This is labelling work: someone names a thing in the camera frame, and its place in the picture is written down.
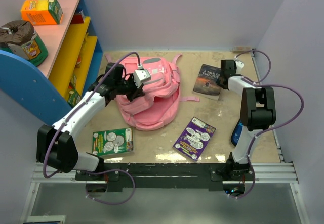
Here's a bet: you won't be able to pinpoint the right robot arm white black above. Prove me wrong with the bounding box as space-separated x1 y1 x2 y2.
219 60 276 180

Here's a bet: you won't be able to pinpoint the dark novel Two Cities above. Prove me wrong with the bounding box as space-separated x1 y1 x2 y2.
193 64 222 101

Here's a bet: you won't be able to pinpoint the brown topped green canister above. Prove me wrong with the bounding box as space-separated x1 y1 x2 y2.
1 20 48 66

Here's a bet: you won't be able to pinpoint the red item on shelf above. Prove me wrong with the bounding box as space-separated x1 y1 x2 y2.
71 10 85 24

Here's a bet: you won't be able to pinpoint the orange green juice box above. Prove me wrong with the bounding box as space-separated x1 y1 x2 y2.
21 0 63 26

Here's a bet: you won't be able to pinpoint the green paperback book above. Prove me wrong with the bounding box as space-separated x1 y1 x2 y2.
92 127 135 158

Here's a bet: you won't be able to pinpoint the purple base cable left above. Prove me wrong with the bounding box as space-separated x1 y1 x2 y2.
85 169 137 205

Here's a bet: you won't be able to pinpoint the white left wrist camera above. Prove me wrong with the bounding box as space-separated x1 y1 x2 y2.
133 69 151 88

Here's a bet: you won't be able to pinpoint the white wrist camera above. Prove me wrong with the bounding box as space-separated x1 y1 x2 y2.
133 69 151 88
234 60 245 74

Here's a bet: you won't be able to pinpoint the green box on lower shelf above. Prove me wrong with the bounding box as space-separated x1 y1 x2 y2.
65 89 81 108

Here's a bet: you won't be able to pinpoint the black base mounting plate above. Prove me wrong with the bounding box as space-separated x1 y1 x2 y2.
75 163 255 193

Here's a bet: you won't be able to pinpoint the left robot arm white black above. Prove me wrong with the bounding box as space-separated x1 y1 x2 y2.
36 63 151 180

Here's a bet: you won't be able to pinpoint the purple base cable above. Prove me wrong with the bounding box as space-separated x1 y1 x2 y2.
227 158 257 199
85 169 137 205

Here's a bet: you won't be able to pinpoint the blue pencil case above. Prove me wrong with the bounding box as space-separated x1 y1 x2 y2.
230 119 243 147

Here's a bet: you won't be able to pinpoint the blue pink yellow shelf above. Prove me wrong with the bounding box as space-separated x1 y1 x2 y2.
1 0 103 125

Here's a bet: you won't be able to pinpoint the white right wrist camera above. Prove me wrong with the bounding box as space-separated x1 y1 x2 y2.
234 60 245 74

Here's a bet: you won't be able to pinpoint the pink student backpack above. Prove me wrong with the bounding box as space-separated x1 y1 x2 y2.
115 54 200 131

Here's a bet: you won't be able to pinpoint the purple paperback book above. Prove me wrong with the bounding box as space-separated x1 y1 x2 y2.
173 117 216 161

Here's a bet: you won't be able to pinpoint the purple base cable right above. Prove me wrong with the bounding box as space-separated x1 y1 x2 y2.
227 158 257 199

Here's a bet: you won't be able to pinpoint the small pink white eraser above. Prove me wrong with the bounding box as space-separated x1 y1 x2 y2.
230 46 252 53

